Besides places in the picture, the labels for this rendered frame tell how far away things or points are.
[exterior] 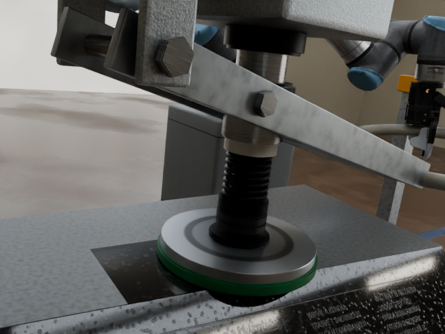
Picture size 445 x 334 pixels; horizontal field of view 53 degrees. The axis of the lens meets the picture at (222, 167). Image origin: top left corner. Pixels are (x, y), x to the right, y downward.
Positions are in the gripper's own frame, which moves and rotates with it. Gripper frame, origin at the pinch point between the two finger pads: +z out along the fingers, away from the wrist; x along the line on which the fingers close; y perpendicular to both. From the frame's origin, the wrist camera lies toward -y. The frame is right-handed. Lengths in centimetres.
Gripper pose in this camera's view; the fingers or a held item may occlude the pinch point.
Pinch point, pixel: (427, 154)
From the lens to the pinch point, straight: 138.0
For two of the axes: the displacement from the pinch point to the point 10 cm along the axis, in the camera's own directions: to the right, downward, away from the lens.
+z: -0.4, 9.6, 2.9
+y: -9.5, -1.3, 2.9
